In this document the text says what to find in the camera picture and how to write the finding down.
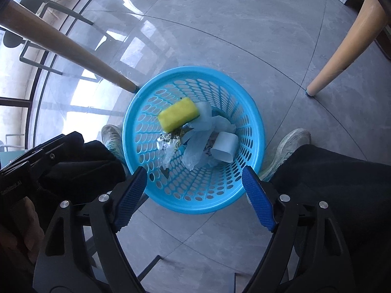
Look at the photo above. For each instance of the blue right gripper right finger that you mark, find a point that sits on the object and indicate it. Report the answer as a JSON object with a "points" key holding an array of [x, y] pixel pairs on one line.
{"points": [[258, 198]]}

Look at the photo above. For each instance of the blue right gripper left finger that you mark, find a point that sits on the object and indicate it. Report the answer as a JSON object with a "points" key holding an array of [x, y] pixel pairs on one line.
{"points": [[126, 197]]}

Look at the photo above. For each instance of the white paper cup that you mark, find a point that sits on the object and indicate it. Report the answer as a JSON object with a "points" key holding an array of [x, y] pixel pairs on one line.
{"points": [[225, 147]]}

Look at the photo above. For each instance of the white plastic bag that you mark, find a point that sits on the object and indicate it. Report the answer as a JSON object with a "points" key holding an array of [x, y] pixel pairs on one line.
{"points": [[200, 140]]}

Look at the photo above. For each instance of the yellow sponge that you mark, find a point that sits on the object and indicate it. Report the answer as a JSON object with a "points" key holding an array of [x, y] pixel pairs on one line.
{"points": [[178, 114]]}

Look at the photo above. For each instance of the blue plastic trash basket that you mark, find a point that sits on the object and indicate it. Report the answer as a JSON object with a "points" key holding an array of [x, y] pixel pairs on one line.
{"points": [[202, 172]]}

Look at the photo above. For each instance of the person's left hand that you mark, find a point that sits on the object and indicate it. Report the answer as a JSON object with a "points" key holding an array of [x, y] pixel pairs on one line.
{"points": [[21, 234]]}

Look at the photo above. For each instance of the clear foil wrapper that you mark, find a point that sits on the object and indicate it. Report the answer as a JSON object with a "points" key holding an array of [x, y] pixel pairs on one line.
{"points": [[168, 143]]}

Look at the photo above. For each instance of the left grey sneaker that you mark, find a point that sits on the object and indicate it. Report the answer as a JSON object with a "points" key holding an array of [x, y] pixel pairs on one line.
{"points": [[112, 139]]}

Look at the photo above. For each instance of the grey sneaker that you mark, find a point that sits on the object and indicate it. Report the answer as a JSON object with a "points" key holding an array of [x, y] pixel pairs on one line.
{"points": [[287, 146], [112, 139]]}

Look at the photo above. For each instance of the right grey sneaker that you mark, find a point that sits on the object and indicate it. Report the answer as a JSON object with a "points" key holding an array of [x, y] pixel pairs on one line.
{"points": [[287, 146]]}

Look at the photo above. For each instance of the wooden table leg left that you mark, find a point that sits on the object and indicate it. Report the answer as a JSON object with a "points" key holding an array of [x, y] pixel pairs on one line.
{"points": [[19, 20]]}

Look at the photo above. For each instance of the wooden table leg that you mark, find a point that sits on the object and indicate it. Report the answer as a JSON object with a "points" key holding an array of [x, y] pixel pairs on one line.
{"points": [[19, 20], [371, 19]]}

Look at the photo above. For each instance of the dark green chair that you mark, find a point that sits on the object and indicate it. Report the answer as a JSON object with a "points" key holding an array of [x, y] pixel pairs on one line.
{"points": [[38, 7]]}

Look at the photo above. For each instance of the wooden table leg right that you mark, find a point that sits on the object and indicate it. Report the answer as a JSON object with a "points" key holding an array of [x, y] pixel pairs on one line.
{"points": [[371, 19]]}

